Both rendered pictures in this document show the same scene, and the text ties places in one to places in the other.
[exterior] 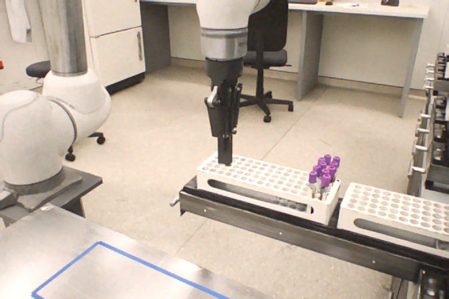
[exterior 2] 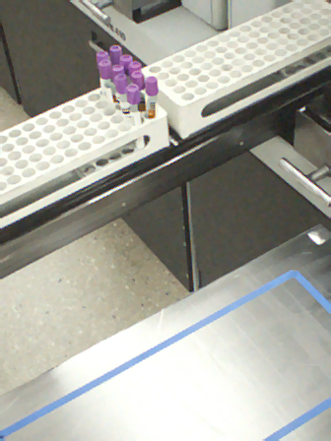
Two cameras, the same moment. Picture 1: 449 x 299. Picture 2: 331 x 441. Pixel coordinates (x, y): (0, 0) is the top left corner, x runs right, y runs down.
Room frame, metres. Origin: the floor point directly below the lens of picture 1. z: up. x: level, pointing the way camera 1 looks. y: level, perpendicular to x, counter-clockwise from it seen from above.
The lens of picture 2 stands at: (0.20, 0.44, 1.45)
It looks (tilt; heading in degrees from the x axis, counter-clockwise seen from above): 46 degrees down; 304
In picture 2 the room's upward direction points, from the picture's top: 6 degrees counter-clockwise
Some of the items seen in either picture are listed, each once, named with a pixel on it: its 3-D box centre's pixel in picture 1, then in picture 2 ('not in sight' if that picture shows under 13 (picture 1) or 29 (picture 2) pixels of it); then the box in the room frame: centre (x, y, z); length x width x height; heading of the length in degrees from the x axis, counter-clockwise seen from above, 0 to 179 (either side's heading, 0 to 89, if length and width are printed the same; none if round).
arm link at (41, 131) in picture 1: (27, 133); not in sight; (0.92, 0.54, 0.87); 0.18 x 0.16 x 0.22; 160
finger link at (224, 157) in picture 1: (224, 149); not in sight; (0.75, 0.01, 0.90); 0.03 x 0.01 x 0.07; 63
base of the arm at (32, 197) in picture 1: (29, 182); not in sight; (0.90, 0.55, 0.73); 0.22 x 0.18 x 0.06; 153
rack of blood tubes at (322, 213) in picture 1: (266, 186); (46, 161); (0.71, -0.08, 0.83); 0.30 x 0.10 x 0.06; 63
